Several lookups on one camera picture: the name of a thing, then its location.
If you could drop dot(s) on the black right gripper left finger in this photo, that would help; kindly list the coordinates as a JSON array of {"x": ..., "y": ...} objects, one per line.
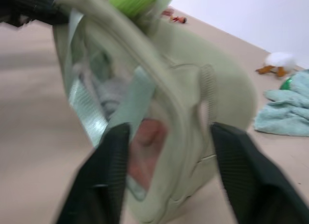
[{"x": 96, "y": 180}]

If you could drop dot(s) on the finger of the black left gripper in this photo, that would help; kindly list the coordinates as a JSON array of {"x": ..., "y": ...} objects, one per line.
[{"x": 31, "y": 9}]

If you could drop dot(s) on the small orange toy figure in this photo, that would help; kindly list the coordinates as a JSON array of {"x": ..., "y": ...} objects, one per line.
[{"x": 178, "y": 19}]

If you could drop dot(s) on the white plush duck toy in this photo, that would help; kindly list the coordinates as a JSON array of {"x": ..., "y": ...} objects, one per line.
[{"x": 280, "y": 61}]

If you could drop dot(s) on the shiny green ball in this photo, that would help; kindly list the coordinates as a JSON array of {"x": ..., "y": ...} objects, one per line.
[{"x": 287, "y": 83}]

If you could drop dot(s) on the sage green backpack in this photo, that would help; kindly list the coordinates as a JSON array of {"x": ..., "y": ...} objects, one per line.
[{"x": 178, "y": 72}]

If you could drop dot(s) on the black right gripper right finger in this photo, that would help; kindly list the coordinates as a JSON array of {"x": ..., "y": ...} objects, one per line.
[{"x": 251, "y": 175}]

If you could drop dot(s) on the mint green towel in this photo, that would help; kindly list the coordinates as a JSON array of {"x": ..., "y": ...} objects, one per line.
[{"x": 287, "y": 108}]

